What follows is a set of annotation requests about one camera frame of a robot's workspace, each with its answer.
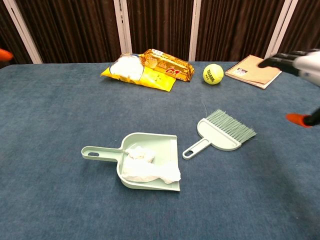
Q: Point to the golden brown biscuit packet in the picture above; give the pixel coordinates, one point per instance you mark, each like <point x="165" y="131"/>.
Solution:
<point x="165" y="65"/>

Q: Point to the dark pleated partition panel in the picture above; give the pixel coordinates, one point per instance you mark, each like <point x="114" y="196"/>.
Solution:
<point x="237" y="25"/>
<point x="160" y="25"/>
<point x="7" y="32"/>
<point x="75" y="25"/>
<point x="307" y="25"/>

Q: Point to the yellow snack bag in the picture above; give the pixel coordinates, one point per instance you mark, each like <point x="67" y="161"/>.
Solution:
<point x="155" y="80"/>

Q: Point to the mint green hand brush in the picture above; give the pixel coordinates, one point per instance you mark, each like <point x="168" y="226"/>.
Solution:
<point x="220" y="137"/>

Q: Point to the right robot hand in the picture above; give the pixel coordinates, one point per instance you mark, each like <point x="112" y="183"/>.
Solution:
<point x="307" y="65"/>

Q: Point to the tan spiral notebook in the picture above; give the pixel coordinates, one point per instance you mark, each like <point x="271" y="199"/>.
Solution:
<point x="252" y="72"/>

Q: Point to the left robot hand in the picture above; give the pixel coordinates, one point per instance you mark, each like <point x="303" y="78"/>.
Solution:
<point x="5" y="55"/>

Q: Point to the mint green plastic dustpan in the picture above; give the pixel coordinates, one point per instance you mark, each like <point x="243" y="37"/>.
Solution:
<point x="140" y="141"/>

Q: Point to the small white paper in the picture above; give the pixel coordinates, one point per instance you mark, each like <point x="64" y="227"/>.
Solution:
<point x="140" y="153"/>

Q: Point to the yellow tennis ball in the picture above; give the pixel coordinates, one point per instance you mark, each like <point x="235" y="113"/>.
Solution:
<point x="212" y="73"/>

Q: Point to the large white paper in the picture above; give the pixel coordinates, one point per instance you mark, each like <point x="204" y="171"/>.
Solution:
<point x="145" y="172"/>

